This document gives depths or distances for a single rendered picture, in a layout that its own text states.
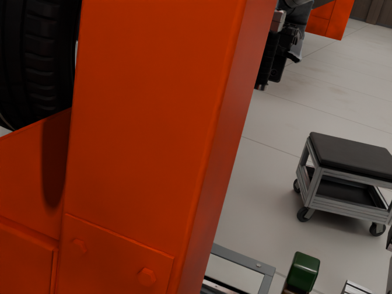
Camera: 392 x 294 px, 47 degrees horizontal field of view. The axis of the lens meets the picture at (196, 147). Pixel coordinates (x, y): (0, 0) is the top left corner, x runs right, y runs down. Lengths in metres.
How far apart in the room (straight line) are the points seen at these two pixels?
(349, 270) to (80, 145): 1.60
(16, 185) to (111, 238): 0.15
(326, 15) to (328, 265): 3.09
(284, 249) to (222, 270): 0.43
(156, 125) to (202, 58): 0.08
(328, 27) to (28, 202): 4.19
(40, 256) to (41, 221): 0.04
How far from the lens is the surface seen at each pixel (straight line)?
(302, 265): 0.70
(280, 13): 1.14
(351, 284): 1.49
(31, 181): 0.59
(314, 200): 2.09
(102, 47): 0.46
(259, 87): 1.18
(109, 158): 0.49
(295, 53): 1.27
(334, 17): 4.60
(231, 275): 1.58
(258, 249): 1.88
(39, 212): 0.60
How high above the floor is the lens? 1.05
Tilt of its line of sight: 24 degrees down
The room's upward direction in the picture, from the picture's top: 13 degrees clockwise
